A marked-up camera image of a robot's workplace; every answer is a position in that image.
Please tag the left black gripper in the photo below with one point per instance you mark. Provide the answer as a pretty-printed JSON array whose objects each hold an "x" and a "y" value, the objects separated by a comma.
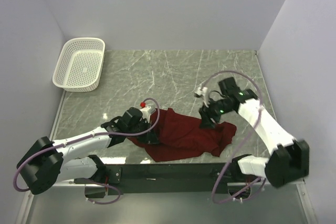
[{"x": 150, "y": 137}]

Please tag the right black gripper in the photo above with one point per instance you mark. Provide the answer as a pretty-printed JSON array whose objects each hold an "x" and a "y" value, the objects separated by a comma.
[{"x": 206, "y": 122}]

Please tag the dark red t shirt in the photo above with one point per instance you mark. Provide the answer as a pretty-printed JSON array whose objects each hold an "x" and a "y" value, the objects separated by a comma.
[{"x": 180, "y": 138}]

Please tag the white perforated plastic basket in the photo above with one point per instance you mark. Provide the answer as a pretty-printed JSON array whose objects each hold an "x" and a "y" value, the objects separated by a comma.
[{"x": 79, "y": 65}]

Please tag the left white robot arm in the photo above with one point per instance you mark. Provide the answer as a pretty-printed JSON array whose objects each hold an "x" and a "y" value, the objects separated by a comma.
[{"x": 48, "y": 162}]

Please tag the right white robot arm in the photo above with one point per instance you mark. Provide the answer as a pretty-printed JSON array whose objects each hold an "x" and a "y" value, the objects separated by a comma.
[{"x": 288, "y": 157}]

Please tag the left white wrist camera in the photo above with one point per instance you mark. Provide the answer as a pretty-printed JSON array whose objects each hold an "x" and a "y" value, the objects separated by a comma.
[{"x": 147, "y": 110}]

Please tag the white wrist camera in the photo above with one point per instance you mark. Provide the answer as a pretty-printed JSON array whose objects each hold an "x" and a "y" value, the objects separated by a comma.
[
  {"x": 202, "y": 93},
  {"x": 147, "y": 110}
]

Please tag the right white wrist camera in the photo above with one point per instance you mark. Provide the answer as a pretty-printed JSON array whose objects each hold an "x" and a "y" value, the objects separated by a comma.
[{"x": 202, "y": 93}]

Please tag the aluminium frame rail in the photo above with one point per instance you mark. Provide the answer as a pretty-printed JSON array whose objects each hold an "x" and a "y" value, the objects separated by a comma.
[{"x": 169, "y": 76}]

